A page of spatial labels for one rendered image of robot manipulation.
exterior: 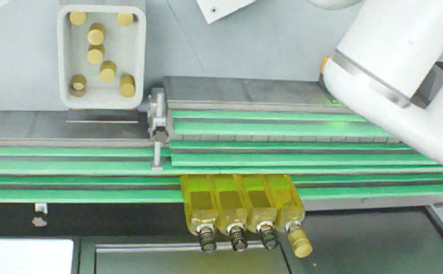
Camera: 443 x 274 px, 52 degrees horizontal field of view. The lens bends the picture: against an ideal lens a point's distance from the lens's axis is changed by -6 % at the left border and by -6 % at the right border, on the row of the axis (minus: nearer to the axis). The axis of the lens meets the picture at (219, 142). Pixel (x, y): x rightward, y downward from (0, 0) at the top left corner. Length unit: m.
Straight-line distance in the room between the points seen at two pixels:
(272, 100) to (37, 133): 0.51
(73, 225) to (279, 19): 0.67
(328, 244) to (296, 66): 0.43
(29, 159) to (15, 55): 0.24
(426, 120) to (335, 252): 0.74
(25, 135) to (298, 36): 0.65
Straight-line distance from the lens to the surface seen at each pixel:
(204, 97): 1.01
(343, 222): 1.26
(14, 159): 1.02
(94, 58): 1.01
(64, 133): 1.05
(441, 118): 0.48
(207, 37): 1.07
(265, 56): 1.12
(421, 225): 1.35
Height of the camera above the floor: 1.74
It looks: 56 degrees down
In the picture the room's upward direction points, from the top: 163 degrees clockwise
